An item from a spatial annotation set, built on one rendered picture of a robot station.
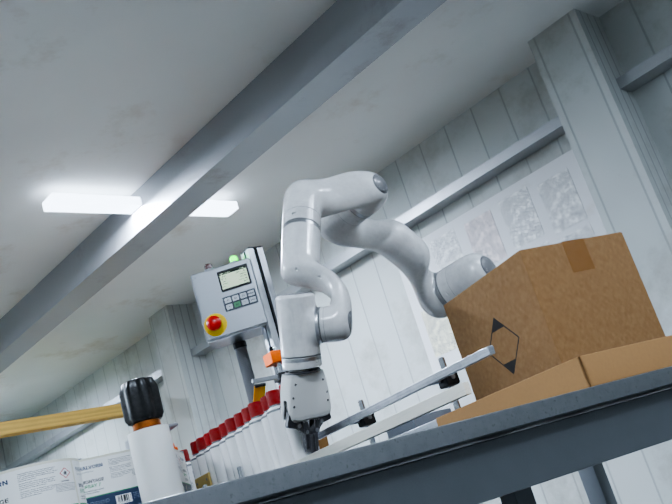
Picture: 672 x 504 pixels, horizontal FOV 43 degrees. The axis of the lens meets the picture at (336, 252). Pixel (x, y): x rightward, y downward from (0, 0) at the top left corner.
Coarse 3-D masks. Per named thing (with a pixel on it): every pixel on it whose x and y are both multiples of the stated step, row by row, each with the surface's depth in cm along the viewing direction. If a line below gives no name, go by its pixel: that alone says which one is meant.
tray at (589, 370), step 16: (608, 352) 103; (624, 352) 104; (640, 352) 105; (656, 352) 107; (560, 368) 103; (576, 368) 101; (592, 368) 100; (608, 368) 102; (624, 368) 103; (640, 368) 104; (656, 368) 106; (528, 384) 107; (544, 384) 105; (560, 384) 103; (576, 384) 101; (592, 384) 99; (480, 400) 115; (496, 400) 113; (512, 400) 110; (528, 400) 108; (448, 416) 121; (464, 416) 118
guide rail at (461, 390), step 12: (468, 384) 132; (432, 396) 138; (444, 396) 135; (456, 396) 133; (408, 408) 144; (420, 408) 141; (432, 408) 138; (384, 420) 150; (396, 420) 147; (408, 420) 144; (360, 432) 156; (372, 432) 153; (384, 432) 152; (336, 444) 164; (348, 444) 160; (312, 456) 172
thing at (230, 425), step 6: (228, 420) 211; (228, 426) 211; (234, 426) 211; (228, 432) 211; (234, 432) 210; (228, 438) 209; (234, 438) 209; (228, 444) 209; (234, 444) 208; (228, 450) 209; (234, 450) 208; (234, 456) 208; (234, 462) 208; (240, 462) 207; (234, 468) 207; (234, 474) 208
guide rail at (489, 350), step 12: (492, 348) 137; (468, 360) 141; (480, 360) 140; (444, 372) 146; (456, 372) 145; (420, 384) 152; (396, 396) 159; (372, 408) 166; (348, 420) 173; (324, 432) 182
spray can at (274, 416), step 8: (272, 392) 190; (272, 400) 190; (280, 400) 191; (272, 408) 189; (272, 416) 188; (280, 416) 188; (272, 424) 188; (280, 424) 187; (272, 432) 188; (280, 432) 187; (280, 440) 187; (288, 440) 186; (280, 448) 186; (288, 448) 186; (280, 456) 186; (288, 456) 185; (280, 464) 186
